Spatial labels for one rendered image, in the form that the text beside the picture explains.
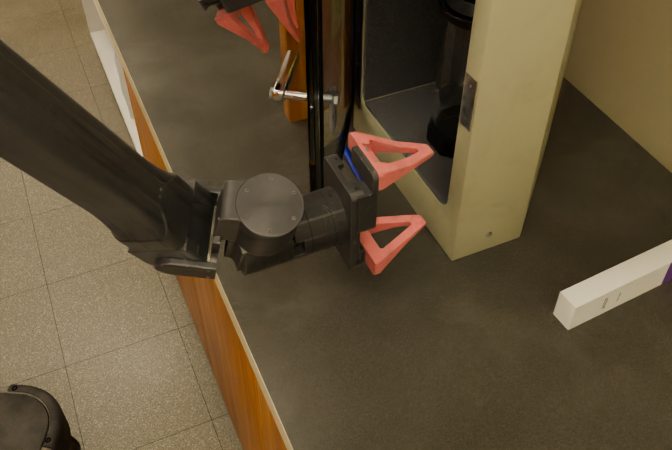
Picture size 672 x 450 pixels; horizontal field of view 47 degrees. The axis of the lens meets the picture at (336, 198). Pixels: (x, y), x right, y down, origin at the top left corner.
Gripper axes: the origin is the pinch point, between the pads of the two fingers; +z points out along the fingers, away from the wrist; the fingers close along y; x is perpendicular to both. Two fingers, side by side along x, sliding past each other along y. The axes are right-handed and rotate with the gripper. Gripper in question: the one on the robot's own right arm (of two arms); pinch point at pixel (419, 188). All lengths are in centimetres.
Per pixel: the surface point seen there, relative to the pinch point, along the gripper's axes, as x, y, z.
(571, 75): 40, -28, 55
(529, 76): 9.0, 2.5, 18.8
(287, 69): 23.9, 0.7, -4.9
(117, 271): 114, -120, -29
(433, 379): -6.2, -26.2, 0.7
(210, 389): 64, -120, -16
